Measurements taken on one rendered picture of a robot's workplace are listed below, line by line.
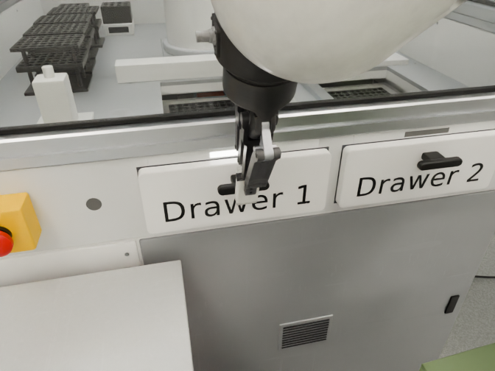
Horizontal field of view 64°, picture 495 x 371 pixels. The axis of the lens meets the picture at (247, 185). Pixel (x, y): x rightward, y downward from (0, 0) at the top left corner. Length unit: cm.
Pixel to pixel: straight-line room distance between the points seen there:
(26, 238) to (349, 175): 48
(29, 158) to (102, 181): 10
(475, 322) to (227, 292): 116
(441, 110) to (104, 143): 51
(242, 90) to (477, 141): 48
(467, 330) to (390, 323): 71
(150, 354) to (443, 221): 59
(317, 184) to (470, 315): 121
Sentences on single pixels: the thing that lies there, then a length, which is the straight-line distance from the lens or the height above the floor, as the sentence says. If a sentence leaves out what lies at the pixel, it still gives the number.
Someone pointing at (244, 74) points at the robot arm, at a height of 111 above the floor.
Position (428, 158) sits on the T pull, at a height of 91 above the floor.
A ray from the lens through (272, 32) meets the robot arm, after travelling 17.
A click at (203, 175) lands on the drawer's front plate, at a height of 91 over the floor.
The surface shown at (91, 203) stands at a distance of 63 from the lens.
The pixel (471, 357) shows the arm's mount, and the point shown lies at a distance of 49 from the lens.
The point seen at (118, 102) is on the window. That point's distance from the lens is 57.
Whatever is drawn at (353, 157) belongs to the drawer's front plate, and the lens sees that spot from 64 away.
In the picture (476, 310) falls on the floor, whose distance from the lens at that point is 180.
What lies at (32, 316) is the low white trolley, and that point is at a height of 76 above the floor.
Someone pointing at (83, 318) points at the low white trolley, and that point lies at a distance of 63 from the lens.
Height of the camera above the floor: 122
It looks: 33 degrees down
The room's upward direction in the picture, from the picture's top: straight up
